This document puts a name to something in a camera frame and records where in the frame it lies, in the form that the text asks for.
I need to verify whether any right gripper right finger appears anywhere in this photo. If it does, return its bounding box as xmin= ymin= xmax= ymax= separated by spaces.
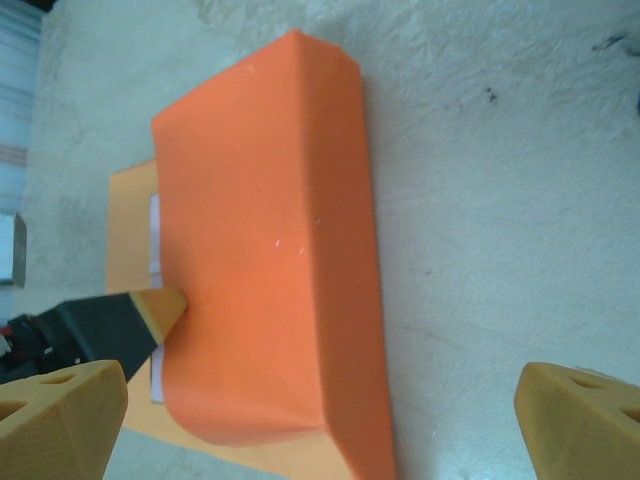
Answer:
xmin=514 ymin=362 xmax=640 ymax=480

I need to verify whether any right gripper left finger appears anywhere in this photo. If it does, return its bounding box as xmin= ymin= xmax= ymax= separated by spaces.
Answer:
xmin=0 ymin=359 xmax=129 ymax=480

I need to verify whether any orange wrapping paper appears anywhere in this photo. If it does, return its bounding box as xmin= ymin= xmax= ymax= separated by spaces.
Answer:
xmin=106 ymin=28 xmax=399 ymax=480

